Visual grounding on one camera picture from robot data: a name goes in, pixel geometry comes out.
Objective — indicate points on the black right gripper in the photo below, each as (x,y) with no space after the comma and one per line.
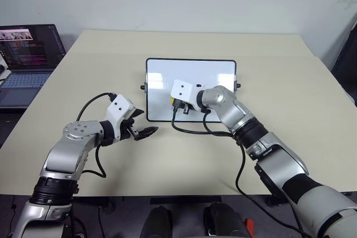
(186,107)

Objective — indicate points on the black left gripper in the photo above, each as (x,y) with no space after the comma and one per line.
(127,130)

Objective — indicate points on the yellow whiteboard eraser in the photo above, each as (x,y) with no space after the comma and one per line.
(173,100)

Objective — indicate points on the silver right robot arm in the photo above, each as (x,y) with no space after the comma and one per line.
(231,109)

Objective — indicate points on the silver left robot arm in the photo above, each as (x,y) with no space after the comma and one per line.
(69,148)

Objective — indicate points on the black framed small whiteboard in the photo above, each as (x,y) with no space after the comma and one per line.
(189,69)

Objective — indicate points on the dark rounded shape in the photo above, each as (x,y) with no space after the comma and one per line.
(223,219)

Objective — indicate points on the small red object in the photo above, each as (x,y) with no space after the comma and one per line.
(249,224)

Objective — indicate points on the open grey laptop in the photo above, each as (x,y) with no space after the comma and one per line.
(26,54)

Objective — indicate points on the black office chair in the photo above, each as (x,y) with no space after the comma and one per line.
(347,54)

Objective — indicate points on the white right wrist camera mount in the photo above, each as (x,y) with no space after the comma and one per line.
(182,91)

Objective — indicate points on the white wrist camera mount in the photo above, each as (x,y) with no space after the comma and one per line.
(182,91)
(120,108)

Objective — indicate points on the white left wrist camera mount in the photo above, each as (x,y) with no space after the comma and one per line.
(120,108)

